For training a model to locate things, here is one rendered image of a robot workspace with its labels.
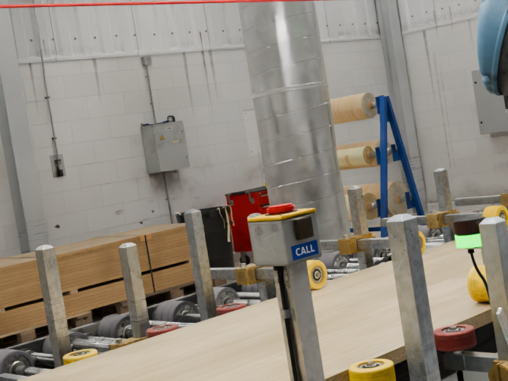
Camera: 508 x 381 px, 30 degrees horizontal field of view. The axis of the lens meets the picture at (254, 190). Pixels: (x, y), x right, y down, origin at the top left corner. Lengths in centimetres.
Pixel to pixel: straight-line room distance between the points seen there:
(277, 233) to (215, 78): 951
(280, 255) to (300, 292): 7
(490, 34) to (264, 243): 51
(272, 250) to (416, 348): 35
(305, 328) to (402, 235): 26
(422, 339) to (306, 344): 26
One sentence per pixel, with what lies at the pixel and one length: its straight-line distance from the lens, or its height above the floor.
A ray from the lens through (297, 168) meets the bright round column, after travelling 576.
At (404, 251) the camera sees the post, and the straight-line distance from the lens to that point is 152.
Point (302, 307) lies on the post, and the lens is 134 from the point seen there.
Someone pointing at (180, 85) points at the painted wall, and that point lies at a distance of 1046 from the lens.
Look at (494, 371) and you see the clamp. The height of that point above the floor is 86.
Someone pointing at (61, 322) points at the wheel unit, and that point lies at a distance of 237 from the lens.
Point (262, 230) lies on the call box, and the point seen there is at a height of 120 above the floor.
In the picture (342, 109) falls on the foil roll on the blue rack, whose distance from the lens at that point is 912.
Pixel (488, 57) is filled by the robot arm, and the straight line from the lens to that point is 96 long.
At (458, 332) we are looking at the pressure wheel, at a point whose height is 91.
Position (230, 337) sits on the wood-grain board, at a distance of 215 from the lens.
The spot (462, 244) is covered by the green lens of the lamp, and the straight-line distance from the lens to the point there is 175.
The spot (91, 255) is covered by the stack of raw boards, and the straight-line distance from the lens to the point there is 809.
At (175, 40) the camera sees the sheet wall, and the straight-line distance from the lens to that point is 1057.
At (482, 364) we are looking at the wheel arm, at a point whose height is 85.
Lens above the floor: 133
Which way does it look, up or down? 3 degrees down
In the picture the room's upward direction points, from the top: 9 degrees counter-clockwise
